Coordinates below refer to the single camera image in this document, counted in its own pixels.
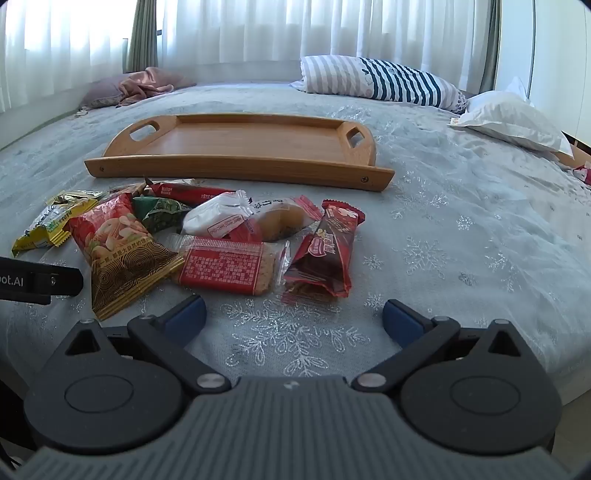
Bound yellow green snack packet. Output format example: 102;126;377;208
11;198;101;258
45;189;105;207

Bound long red wafer bar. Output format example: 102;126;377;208
144;179;237;208

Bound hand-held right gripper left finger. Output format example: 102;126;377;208
46;294;232;395

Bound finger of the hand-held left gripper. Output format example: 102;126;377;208
37;264;85;297

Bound red gold peanut packet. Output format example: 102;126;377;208
68;193;186;322

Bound wooden tray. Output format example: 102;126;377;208
84;114;396;191

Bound green curtain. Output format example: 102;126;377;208
126;0;161;73
480;0;503;95

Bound red cracker packet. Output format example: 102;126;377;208
172;233;291;296

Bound purple pillow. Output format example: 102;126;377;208
80;76;139;110

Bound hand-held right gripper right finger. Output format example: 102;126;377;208
351;299;532;393

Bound pink cloth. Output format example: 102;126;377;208
115;66;198;110

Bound red wafer packet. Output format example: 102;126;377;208
281;220;353;306

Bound white sheer curtain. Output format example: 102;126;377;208
156;0;490;93
0;0;138;114

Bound blue striped pillow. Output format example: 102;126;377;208
289;55;468;115

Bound white pillow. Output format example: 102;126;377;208
448;89;574;156

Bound white wardrobe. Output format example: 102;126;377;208
495;0;591;151

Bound white red-label pastry packet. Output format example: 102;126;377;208
180;190;260;243

